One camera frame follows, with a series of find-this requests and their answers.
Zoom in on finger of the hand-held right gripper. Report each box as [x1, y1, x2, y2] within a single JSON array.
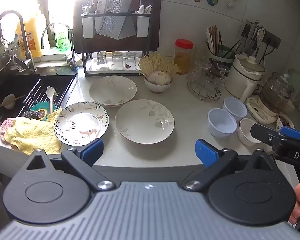
[[250, 123, 288, 147], [280, 126, 300, 142]]

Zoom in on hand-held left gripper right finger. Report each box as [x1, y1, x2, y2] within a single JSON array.
[[183, 139, 274, 190]]

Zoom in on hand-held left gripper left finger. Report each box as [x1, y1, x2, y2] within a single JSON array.
[[26, 138, 115, 191]]

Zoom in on small white bowl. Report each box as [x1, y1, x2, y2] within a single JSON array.
[[238, 118, 262, 146]]

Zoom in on floral plate with dark rim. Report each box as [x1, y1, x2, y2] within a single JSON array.
[[54, 102, 110, 146]]

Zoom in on pale blue plastic bowl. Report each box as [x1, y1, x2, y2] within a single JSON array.
[[223, 97, 248, 122], [207, 108, 237, 138]]

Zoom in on person's right hand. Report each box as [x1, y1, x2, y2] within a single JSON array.
[[289, 182, 300, 224]]

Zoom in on small floral bowl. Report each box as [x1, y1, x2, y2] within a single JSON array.
[[276, 114, 295, 131]]

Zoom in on cream kettle base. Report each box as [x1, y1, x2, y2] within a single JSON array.
[[245, 96, 280, 125]]

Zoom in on white electric cooker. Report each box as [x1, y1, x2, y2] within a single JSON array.
[[225, 54, 265, 99]]

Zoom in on yellow dish cloth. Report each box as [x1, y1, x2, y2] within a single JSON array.
[[3, 109, 63, 155]]

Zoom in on teal flower-shaped sponge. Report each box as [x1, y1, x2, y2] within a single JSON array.
[[30, 102, 58, 122]]

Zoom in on black sink drain rack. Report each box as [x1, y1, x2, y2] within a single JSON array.
[[17, 77, 74, 110]]

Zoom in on white plastic spoon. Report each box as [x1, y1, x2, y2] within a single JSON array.
[[46, 86, 56, 115]]

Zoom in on steel wool scrubber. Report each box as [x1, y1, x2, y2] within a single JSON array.
[[22, 110, 42, 120]]

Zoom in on amber glass saucer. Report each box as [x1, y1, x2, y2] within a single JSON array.
[[209, 65, 223, 78]]

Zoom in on white bowl with brown rim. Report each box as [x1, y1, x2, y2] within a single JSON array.
[[143, 76, 173, 93]]

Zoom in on white drip tray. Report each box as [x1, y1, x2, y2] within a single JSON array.
[[86, 56, 142, 75]]

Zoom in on pale green utensil holder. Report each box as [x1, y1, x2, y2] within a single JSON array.
[[206, 44, 237, 65]]

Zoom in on cluster of patterned glass cups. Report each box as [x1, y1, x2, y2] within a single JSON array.
[[189, 54, 230, 88]]

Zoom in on black dish rack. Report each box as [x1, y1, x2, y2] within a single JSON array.
[[73, 0, 162, 77]]

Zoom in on sliced red onion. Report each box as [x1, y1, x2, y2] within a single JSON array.
[[147, 71, 171, 85]]

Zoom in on pink dish cloth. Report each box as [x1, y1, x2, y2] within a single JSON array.
[[0, 118, 15, 144]]

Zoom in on small chrome faucet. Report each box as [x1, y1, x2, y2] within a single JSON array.
[[41, 23, 80, 71]]

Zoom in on plastic jar with red lid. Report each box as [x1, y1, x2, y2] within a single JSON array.
[[174, 39, 194, 75]]

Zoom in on small wooden ladle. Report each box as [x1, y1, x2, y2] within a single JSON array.
[[0, 94, 27, 109]]

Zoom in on hanging kitchen utensils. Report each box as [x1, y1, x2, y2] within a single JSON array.
[[240, 19, 265, 53]]

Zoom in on bundle of chopsticks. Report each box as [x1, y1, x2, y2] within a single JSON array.
[[206, 24, 223, 55]]

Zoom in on black kitchen sink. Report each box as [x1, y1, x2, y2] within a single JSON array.
[[0, 66, 79, 127]]

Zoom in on tall chrome faucet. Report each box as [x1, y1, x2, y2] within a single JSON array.
[[0, 10, 37, 73]]

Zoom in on bottle with green label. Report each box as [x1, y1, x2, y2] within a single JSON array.
[[54, 22, 73, 50]]

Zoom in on white cutlery holder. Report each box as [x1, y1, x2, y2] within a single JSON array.
[[81, 14, 95, 39], [137, 14, 150, 37]]

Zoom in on stainless steel pot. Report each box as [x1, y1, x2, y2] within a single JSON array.
[[0, 54, 12, 79]]

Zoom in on orange detergent bottle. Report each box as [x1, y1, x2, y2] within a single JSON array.
[[16, 17, 44, 58]]

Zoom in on textured glass board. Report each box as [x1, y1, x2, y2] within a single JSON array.
[[96, 0, 133, 39]]

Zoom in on glass kettle with cream handle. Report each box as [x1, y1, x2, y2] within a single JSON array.
[[240, 72, 295, 114]]

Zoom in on metal wire basket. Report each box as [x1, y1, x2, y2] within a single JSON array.
[[187, 76, 222, 101]]

